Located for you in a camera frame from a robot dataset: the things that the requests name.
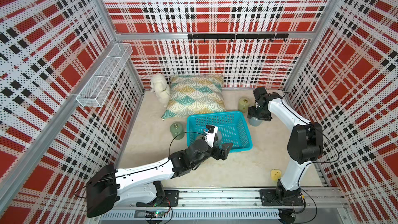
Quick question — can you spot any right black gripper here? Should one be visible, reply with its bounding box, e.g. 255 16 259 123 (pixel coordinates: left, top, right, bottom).
247 105 271 122

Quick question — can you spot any teal plastic basket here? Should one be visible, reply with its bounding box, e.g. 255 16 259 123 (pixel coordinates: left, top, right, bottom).
186 111 253 152

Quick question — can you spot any yellow-green tea canister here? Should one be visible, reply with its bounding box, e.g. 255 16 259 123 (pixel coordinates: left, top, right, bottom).
238 97 250 113

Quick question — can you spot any dark green tea canister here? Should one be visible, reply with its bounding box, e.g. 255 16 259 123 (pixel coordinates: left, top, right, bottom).
170 122 185 140

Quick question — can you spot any light blue tea canister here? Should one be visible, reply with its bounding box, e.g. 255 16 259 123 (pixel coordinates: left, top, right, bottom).
248 118 263 127

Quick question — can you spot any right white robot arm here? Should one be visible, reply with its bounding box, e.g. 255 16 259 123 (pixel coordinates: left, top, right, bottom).
248 87 323 206

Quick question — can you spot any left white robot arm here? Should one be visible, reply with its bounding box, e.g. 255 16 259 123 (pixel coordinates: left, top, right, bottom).
86 139 233 218

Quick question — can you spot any yellow sponge toy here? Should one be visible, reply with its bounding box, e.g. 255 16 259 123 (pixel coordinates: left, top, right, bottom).
270 169 282 181

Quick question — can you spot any fan-patterned cushion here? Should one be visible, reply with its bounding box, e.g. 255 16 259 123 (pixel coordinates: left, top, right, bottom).
162 74 227 119

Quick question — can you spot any white plush toy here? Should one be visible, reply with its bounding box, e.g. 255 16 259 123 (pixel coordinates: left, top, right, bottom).
150 73 170 106

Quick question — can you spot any green circuit board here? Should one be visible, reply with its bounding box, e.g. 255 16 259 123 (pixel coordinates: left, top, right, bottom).
145 210 168 219

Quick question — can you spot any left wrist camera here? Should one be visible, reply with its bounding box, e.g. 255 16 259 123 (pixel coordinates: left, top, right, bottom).
204 125 218 148

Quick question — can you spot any metal base rail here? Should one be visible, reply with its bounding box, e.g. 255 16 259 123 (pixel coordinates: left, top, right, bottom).
87 187 355 224

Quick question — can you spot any black wall hook rail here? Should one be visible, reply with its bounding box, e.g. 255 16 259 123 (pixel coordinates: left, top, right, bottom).
187 33 289 41

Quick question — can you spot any clear wire wall shelf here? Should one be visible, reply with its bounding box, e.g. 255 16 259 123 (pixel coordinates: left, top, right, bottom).
76 43 132 107

